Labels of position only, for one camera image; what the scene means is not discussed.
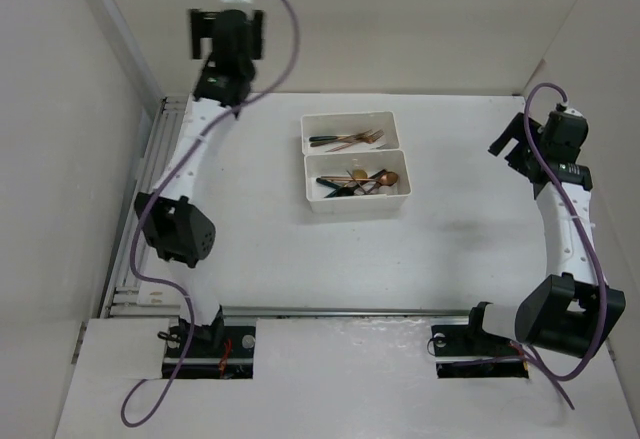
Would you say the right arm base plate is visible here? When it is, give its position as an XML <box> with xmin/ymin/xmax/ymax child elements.
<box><xmin>428</xmin><ymin>323</ymin><xmax>529</xmax><ymax>379</ymax></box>

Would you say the black spoon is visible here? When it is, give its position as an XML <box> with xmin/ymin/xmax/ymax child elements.
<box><xmin>327</xmin><ymin>185</ymin><xmax>367</xmax><ymax>198</ymax></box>

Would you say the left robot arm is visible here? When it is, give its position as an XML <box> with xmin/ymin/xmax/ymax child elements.
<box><xmin>134</xmin><ymin>8</ymin><xmax>265</xmax><ymax>269</ymax></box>

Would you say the rose gold fork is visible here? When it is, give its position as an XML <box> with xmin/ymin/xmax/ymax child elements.
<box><xmin>329</xmin><ymin>129</ymin><xmax>384</xmax><ymax>152</ymax></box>

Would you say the aluminium rail left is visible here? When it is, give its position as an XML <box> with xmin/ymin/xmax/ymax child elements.
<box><xmin>93</xmin><ymin>96</ymin><xmax>188</xmax><ymax>319</ymax></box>

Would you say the copper spoon round bowl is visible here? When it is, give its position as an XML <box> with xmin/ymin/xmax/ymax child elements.
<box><xmin>320</xmin><ymin>171</ymin><xmax>400</xmax><ymax>186</ymax></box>

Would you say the small gold spoon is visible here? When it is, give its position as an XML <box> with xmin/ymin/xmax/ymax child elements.
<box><xmin>350</xmin><ymin>170</ymin><xmax>368</xmax><ymax>180</ymax></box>

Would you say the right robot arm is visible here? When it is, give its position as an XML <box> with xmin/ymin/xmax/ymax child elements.
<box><xmin>463</xmin><ymin>109</ymin><xmax>607</xmax><ymax>358</ymax></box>

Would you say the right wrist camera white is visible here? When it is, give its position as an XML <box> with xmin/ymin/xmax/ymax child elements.
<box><xmin>555</xmin><ymin>102</ymin><xmax>584</xmax><ymax>118</ymax></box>

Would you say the white bin far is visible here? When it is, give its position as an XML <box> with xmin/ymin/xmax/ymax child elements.
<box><xmin>301</xmin><ymin>111</ymin><xmax>400</xmax><ymax>155</ymax></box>

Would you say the white bin near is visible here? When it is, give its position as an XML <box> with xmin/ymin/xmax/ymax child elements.
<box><xmin>304</xmin><ymin>150</ymin><xmax>412</xmax><ymax>214</ymax></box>

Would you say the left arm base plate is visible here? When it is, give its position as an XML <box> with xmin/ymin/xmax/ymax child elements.
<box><xmin>157</xmin><ymin>320</ymin><xmax>256</xmax><ymax>380</ymax></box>

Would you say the white bin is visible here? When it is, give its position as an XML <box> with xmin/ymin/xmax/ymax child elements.
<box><xmin>304</xmin><ymin>150</ymin><xmax>412</xmax><ymax>214</ymax></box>
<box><xmin>301</xmin><ymin>111</ymin><xmax>400</xmax><ymax>155</ymax></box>

